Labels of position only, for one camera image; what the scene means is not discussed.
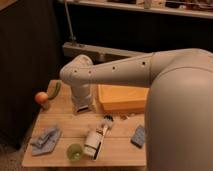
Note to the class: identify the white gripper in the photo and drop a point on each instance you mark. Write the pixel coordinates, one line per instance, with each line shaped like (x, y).
(81, 97)

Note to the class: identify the red orange apple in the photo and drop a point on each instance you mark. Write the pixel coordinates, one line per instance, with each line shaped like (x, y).
(41, 97)

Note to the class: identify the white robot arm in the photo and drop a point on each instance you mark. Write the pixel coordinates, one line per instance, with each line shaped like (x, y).
(179, 107)

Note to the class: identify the green plastic cup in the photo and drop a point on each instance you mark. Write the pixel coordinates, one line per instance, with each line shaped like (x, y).
(74, 152)

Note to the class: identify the green cucumber toy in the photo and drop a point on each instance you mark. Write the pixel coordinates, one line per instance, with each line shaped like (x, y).
(55, 91)

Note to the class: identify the orange plastic bin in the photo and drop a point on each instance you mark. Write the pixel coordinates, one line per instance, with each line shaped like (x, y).
(122, 99)

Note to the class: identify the small brown stand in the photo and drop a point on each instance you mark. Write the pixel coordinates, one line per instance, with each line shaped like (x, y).
(45, 105)

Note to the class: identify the grey low shelf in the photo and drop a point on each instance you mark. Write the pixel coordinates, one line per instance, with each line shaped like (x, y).
(97, 53)

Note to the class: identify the metal pole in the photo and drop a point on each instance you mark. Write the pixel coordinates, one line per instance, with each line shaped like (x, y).
(72, 37)

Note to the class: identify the blue folded cloth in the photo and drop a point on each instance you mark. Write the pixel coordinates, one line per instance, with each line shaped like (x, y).
(46, 141)

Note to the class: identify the blue sponge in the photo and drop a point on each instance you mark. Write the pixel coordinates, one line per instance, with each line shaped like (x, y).
(138, 139)

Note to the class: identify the upper wall shelf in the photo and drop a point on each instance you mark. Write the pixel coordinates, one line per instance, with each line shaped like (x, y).
(141, 8)

